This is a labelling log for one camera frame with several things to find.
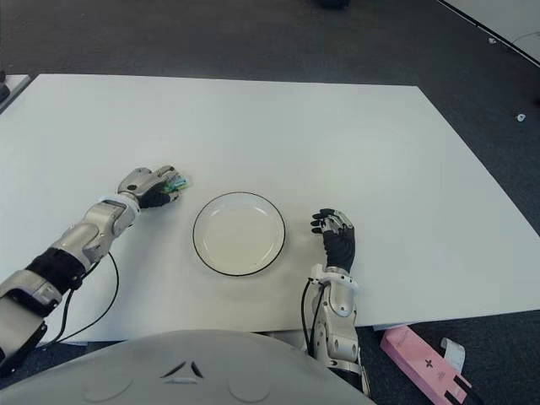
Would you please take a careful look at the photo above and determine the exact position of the white neighbouring table with cable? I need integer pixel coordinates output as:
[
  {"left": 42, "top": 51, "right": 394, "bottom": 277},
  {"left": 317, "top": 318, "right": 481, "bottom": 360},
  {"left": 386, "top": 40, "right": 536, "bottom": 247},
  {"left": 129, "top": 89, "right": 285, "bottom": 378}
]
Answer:
[{"left": 436, "top": 0, "right": 540, "bottom": 67}]

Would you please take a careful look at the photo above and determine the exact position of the grey robot torso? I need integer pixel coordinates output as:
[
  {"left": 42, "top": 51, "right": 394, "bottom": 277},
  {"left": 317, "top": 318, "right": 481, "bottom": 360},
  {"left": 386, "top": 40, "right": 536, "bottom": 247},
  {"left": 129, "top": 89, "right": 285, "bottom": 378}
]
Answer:
[{"left": 0, "top": 330, "right": 376, "bottom": 405}]

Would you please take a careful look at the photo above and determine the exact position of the white paper strip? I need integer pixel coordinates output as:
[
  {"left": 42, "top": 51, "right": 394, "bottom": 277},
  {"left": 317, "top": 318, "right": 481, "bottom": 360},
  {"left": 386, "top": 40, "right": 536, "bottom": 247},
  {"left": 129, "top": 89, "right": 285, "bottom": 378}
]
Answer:
[{"left": 438, "top": 337, "right": 466, "bottom": 372}]

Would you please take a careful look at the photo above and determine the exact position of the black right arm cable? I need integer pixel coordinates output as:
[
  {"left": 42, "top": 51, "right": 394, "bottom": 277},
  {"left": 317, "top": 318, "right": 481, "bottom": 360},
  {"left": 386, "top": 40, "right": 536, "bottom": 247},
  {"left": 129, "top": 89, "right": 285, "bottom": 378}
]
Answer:
[{"left": 300, "top": 278, "right": 327, "bottom": 354}]

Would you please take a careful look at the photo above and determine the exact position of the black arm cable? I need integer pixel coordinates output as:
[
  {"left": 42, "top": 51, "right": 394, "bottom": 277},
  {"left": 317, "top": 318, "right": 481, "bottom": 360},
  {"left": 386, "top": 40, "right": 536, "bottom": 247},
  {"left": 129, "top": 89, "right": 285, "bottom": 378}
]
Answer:
[
  {"left": 300, "top": 278, "right": 327, "bottom": 354},
  {"left": 41, "top": 251, "right": 120, "bottom": 348}
]

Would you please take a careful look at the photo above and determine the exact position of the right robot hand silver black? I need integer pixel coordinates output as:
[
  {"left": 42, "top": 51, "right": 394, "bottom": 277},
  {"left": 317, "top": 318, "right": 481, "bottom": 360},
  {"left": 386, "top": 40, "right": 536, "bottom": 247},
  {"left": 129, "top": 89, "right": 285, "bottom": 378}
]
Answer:
[{"left": 310, "top": 208, "right": 358, "bottom": 271}]

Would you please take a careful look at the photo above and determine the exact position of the pink cardboard box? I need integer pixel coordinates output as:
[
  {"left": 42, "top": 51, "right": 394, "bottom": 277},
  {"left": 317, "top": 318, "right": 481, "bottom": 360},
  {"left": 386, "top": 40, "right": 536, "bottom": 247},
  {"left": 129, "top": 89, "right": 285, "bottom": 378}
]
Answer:
[{"left": 379, "top": 325, "right": 473, "bottom": 405}]

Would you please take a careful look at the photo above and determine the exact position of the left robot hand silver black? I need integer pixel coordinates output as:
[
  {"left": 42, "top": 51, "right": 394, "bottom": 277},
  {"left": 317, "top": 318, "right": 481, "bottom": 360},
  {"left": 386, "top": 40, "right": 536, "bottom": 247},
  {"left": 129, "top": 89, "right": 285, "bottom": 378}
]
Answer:
[{"left": 116, "top": 165, "right": 183, "bottom": 210}]

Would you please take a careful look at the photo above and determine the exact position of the white side table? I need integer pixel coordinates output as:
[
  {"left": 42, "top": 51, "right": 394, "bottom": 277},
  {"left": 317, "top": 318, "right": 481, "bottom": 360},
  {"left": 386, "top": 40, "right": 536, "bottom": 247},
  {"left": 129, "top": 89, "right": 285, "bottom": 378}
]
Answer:
[{"left": 0, "top": 74, "right": 30, "bottom": 116}]

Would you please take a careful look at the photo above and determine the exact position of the white plate with black rim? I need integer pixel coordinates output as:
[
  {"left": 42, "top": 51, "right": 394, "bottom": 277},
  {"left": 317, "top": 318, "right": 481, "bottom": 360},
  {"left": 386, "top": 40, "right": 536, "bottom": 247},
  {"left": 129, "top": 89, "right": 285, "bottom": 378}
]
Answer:
[{"left": 192, "top": 192, "right": 287, "bottom": 278}]

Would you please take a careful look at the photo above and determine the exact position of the green candy pack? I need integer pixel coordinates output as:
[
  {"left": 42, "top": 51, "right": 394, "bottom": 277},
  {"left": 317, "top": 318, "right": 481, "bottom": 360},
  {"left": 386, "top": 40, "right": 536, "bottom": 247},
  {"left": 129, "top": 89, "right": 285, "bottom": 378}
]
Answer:
[{"left": 162, "top": 175, "right": 193, "bottom": 195}]

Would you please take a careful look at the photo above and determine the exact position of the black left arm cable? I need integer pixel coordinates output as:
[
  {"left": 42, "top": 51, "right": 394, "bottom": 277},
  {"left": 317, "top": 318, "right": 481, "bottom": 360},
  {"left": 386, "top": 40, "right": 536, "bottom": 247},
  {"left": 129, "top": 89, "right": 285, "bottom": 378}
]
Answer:
[{"left": 41, "top": 251, "right": 120, "bottom": 348}]

